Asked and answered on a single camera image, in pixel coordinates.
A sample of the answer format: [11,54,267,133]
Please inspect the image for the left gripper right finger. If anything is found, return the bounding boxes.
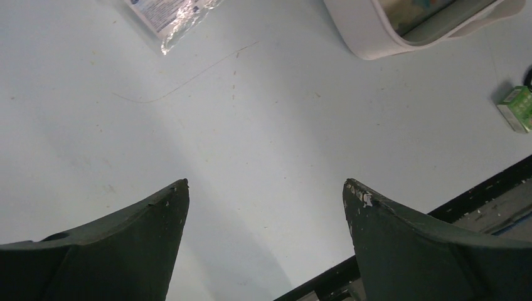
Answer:
[343,179,531,300]

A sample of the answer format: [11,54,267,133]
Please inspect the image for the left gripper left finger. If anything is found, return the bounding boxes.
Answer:
[1,179,189,300]

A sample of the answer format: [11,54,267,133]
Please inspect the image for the small green box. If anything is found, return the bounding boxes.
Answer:
[497,85,531,134]

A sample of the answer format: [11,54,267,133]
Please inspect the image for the white medicine kit case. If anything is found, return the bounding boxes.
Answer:
[324,1,526,60]

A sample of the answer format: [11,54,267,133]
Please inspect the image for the blue white bandage roll packet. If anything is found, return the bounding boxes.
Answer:
[124,0,220,55]

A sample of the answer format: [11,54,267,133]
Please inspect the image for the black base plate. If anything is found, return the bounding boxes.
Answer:
[282,157,531,300]

